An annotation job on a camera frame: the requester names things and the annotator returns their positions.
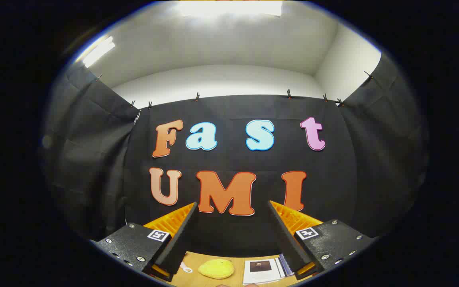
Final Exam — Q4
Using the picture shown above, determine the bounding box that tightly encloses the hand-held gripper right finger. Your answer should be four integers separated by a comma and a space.
268, 200, 376, 280

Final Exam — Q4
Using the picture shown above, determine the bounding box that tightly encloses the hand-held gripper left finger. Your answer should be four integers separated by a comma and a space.
90, 202, 198, 282

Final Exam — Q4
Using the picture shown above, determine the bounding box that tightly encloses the ceiling light panel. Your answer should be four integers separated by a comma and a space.
82, 36, 116, 68
178, 0, 284, 18

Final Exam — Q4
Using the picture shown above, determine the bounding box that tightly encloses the white book with dark photo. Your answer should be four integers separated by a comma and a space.
243, 259, 284, 285

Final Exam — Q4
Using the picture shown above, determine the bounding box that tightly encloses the yellow bread plush toy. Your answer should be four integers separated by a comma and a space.
198, 259, 235, 279

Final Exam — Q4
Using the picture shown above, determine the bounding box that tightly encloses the blue cover book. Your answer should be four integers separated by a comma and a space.
277, 254, 295, 277

